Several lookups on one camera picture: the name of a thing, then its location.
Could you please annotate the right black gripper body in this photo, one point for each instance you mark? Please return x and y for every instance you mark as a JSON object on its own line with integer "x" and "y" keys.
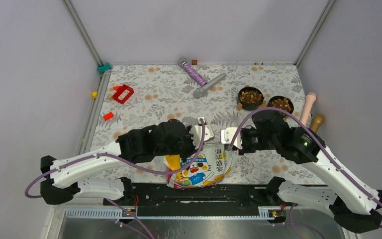
{"x": 252, "y": 140}

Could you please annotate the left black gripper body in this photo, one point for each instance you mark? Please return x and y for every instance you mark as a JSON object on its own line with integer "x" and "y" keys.
{"x": 185, "y": 148}

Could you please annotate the cat food bag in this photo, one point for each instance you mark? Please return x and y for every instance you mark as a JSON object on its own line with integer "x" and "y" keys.
{"x": 212, "y": 165}

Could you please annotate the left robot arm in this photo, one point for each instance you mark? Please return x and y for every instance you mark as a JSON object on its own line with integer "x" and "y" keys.
{"x": 66, "y": 179}

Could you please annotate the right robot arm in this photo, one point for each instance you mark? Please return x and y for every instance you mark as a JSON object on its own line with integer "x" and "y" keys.
{"x": 351, "y": 203}

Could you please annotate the left black pet bowl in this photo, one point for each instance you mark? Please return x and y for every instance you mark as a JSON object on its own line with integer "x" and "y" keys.
{"x": 249, "y": 99}

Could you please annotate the black pet bowl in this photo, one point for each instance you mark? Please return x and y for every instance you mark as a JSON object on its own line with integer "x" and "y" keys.
{"x": 282, "y": 103}
{"x": 249, "y": 99}

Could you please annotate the right black pet bowl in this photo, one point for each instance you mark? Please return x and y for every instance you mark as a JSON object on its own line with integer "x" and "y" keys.
{"x": 282, "y": 103}

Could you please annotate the grey microphone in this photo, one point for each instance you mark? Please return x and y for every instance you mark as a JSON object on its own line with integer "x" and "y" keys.
{"x": 200, "y": 92}

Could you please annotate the floral table mat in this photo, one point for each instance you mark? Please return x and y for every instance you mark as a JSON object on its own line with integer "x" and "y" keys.
{"x": 164, "y": 92}

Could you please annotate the gold microphone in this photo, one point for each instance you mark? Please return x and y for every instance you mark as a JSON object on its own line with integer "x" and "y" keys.
{"x": 317, "y": 122}

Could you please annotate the pink microphone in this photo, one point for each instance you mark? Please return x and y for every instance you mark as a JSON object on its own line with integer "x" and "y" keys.
{"x": 310, "y": 98}

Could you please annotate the small orange block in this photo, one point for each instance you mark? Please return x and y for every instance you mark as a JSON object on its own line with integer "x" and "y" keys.
{"x": 108, "y": 116}

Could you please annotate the red toy block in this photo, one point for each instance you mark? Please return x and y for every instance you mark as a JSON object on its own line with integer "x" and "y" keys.
{"x": 123, "y": 93}

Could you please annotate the purple glitter microphone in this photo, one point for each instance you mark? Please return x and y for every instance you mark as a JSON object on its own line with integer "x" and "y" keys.
{"x": 192, "y": 72}

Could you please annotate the teal corner clip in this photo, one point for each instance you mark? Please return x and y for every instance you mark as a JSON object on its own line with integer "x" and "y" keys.
{"x": 103, "y": 68}

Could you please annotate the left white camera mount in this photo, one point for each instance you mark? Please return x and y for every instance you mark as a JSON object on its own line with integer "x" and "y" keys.
{"x": 202, "y": 132}

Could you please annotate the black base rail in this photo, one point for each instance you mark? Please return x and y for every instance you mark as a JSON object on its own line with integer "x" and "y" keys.
{"x": 223, "y": 200}

